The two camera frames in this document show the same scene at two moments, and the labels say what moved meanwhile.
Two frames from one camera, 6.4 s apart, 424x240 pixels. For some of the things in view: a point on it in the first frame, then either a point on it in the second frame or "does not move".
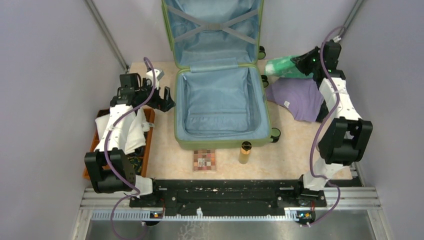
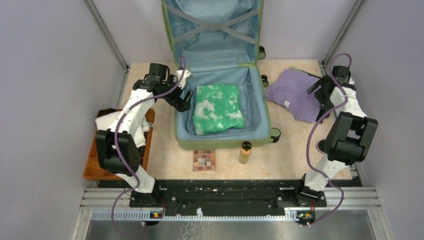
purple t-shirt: x=303 y=96 does not move
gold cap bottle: x=244 y=152 does not move
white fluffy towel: x=136 y=134 does not move
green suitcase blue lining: x=220 y=101 does not move
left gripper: x=164 y=104 to x=185 y=105
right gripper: x=299 y=61 to x=326 y=104
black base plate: x=229 y=195 does not move
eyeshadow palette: x=204 y=160 does not move
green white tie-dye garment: x=283 y=67 to x=217 y=108
